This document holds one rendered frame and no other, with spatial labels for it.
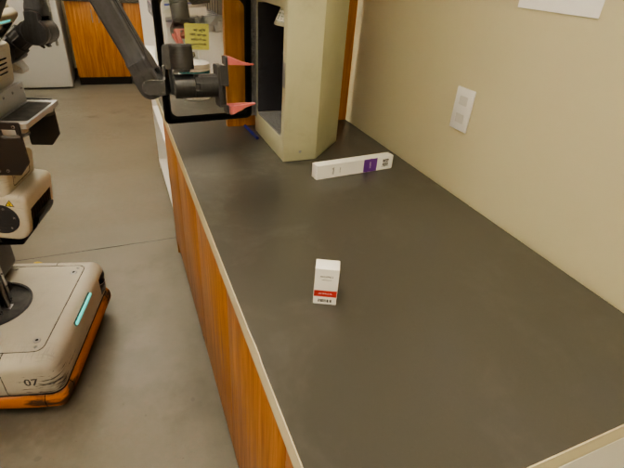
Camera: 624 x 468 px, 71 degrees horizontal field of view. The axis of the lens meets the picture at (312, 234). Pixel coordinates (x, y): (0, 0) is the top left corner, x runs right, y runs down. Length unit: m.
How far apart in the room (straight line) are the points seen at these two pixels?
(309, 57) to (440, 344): 0.88
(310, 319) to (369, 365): 0.14
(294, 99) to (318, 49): 0.15
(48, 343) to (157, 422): 0.48
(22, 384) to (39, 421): 0.18
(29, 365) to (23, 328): 0.18
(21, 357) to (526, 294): 1.57
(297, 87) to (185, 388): 1.24
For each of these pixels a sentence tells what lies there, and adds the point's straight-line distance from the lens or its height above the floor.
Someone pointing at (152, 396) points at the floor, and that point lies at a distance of 1.93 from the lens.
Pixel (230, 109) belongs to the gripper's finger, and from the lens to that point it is 1.19.
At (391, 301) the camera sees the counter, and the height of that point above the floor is 0.94.
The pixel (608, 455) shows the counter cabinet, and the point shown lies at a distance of 0.89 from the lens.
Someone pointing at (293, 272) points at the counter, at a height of 0.94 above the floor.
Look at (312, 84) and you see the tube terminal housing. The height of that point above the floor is 1.18.
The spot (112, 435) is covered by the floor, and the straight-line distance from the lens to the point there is 1.87.
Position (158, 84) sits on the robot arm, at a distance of 1.17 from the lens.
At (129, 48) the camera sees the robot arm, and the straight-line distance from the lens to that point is 1.20.
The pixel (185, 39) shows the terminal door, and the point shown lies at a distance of 1.54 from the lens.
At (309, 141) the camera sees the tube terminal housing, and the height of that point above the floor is 1.00.
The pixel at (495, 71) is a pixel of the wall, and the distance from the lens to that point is 1.25.
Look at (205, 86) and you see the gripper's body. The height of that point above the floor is 1.20.
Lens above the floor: 1.48
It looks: 32 degrees down
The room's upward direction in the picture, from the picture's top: 4 degrees clockwise
